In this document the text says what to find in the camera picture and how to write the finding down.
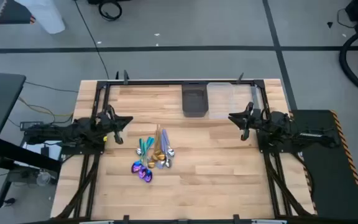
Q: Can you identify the large black hazard-striped mat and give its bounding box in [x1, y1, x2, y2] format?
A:
[290, 108, 358, 221]

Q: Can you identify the black aluminium table frame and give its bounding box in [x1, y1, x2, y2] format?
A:
[54, 79, 316, 224]

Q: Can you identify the long black floor cable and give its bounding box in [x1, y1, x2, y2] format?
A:
[74, 0, 110, 79]

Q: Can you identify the white paper sheet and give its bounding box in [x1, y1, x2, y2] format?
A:
[22, 141, 67, 170]

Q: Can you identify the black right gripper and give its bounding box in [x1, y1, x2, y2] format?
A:
[227, 101, 272, 142]

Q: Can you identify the yellow floor cable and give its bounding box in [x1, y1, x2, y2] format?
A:
[17, 96, 74, 124]

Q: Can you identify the coiled black cable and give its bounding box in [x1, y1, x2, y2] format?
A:
[87, 0, 123, 22]

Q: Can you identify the thin black floor cable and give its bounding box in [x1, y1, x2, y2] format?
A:
[23, 81, 79, 93]

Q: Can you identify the clear plastic bin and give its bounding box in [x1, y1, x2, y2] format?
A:
[206, 82, 235, 121]
[233, 84, 260, 116]

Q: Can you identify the white bag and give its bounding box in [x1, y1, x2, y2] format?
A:
[13, 0, 67, 34]

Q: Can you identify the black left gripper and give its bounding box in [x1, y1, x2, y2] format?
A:
[95, 104, 134, 146]

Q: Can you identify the clear plastic cup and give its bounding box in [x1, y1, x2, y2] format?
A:
[37, 170, 52, 187]

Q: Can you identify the black power adapter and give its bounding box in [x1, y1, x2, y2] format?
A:
[19, 120, 45, 131]

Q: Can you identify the grey plastic bin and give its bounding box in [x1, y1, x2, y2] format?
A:
[181, 82, 209, 118]

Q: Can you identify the small black hazard-striped mat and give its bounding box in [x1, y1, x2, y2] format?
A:
[0, 0, 37, 25]

